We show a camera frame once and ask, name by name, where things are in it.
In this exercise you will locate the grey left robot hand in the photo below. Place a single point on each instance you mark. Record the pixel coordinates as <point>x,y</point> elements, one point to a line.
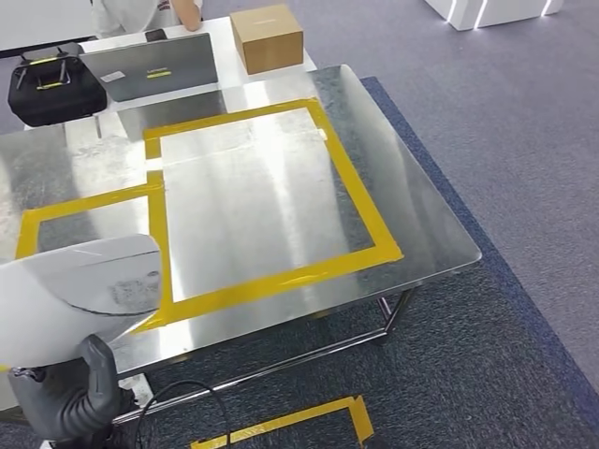
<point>60,403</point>

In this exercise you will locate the white plastic car part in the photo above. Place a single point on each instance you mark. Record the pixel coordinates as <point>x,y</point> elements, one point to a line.
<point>56,297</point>

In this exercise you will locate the steel workbench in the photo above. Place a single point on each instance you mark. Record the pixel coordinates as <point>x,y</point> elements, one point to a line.
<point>397,204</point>

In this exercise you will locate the black carrying case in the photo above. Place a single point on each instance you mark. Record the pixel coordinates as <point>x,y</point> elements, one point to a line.
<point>56,99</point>

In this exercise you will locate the grey laptop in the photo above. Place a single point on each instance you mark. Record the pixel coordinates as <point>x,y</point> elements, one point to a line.
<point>177,68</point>

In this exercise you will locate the black phone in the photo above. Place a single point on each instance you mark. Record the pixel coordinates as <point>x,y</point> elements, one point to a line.
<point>155,35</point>

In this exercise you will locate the white table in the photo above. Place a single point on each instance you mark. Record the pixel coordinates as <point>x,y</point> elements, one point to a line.
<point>224,68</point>

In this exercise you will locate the person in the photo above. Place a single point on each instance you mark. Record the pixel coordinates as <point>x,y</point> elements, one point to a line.
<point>131,12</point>

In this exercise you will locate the brown cardboard box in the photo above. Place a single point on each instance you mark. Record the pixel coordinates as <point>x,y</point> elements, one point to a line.
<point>267,43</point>

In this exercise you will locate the white lit platform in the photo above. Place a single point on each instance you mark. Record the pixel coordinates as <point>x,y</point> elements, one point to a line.
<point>505,9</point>

